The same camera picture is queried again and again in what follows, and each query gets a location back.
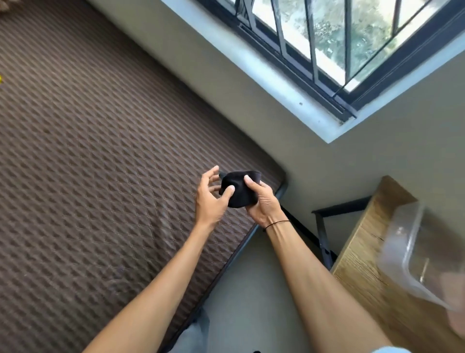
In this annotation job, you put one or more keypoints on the person's right thumb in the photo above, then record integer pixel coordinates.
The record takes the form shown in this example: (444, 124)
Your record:
(253, 187)

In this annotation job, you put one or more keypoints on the person's right hand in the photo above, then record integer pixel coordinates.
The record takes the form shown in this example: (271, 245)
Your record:
(265, 207)

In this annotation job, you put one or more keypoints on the black bed frame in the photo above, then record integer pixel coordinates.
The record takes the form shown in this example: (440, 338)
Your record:
(232, 254)

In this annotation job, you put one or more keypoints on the person's right forearm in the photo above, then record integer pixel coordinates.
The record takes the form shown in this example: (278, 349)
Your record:
(319, 287)

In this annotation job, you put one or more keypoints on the person's left forearm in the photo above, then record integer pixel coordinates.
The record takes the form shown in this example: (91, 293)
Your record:
(152, 294)

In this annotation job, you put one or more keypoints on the person's left middle finger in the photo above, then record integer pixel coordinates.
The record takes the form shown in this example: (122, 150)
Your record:
(215, 189)

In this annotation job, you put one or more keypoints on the person's left thumb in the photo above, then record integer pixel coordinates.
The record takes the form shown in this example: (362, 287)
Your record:
(227, 193)

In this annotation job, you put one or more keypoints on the black sock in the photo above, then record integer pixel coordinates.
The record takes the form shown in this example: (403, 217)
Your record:
(240, 189)

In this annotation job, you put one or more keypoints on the person's grey trousers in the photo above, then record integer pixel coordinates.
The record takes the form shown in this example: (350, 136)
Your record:
(194, 334)

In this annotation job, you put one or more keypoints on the person's left hand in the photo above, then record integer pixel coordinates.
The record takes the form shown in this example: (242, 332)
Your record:
(207, 207)

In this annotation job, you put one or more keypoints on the black wrist band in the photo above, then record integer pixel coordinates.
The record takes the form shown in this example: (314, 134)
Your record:
(276, 223)

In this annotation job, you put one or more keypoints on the black framed window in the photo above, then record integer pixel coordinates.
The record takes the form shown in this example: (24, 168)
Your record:
(338, 51)

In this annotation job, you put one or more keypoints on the clear plastic container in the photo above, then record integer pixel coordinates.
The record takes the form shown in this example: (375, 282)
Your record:
(425, 254)

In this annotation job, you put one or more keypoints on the brown patterned mattress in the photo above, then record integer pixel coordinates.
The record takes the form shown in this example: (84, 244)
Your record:
(109, 156)

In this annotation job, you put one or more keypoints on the metal window grille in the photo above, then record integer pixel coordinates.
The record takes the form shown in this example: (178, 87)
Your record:
(319, 40)

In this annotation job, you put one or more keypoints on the wooden table with black frame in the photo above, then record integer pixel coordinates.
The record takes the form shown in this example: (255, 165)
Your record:
(385, 276)

